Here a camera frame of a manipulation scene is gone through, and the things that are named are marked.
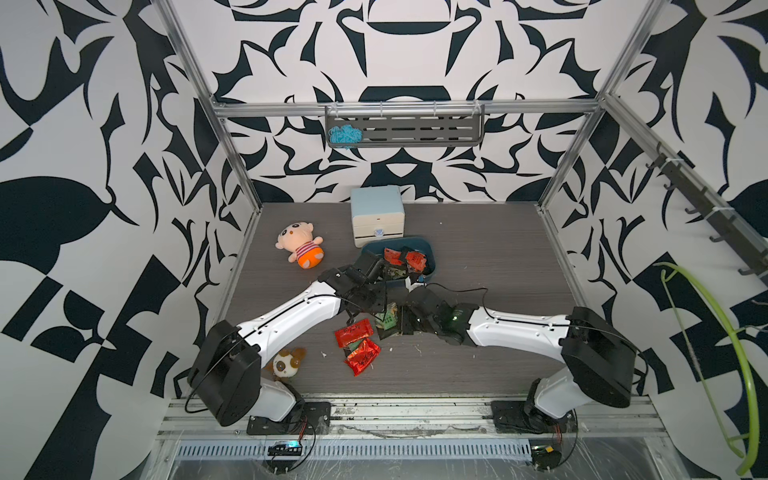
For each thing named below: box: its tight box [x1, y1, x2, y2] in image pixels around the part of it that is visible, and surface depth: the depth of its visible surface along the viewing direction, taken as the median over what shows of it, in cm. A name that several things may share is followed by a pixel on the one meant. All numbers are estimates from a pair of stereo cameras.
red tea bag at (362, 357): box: [334, 326, 381, 377], surface depth 86 cm
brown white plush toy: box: [263, 348, 307, 382], surface depth 81 cm
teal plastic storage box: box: [361, 236, 436, 283], surface depth 101 cm
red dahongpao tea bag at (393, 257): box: [384, 248, 403, 266], surface depth 101 cm
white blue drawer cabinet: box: [351, 185, 405, 248], surface depth 103 cm
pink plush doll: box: [275, 221, 325, 269], surface depth 103 cm
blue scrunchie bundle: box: [328, 124, 363, 149], surface depth 93 cm
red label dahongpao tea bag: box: [405, 251, 427, 272], surface depth 101 cm
